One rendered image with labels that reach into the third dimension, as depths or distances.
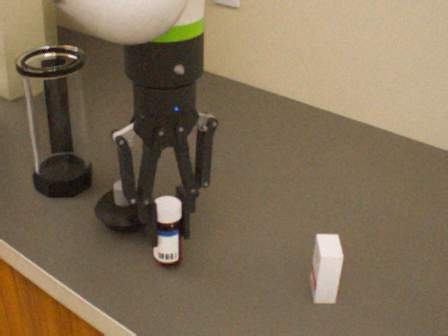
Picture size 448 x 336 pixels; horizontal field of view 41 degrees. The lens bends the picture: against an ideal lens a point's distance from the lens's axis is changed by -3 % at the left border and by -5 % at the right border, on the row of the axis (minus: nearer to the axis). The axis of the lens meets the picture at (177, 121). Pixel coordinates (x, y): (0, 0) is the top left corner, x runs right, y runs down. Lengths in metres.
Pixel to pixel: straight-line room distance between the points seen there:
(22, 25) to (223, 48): 0.46
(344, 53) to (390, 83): 0.11
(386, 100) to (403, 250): 0.42
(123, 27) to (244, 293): 0.43
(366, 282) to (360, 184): 0.25
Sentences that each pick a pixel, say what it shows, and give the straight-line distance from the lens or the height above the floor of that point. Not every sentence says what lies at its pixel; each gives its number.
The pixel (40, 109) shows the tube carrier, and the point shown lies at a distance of 0.95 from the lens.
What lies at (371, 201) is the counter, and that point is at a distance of 1.03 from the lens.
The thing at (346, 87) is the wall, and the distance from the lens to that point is 1.30.
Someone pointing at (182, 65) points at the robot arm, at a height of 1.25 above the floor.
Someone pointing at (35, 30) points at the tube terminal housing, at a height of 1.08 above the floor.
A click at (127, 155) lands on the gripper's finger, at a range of 0.74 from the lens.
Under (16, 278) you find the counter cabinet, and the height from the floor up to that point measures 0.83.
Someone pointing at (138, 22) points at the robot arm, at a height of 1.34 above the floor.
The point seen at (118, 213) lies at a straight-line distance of 0.91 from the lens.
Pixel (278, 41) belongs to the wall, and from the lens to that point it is 1.36.
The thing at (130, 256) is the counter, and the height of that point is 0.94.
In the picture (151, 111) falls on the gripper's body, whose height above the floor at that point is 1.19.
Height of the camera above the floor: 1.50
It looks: 27 degrees down
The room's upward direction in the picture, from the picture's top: 1 degrees counter-clockwise
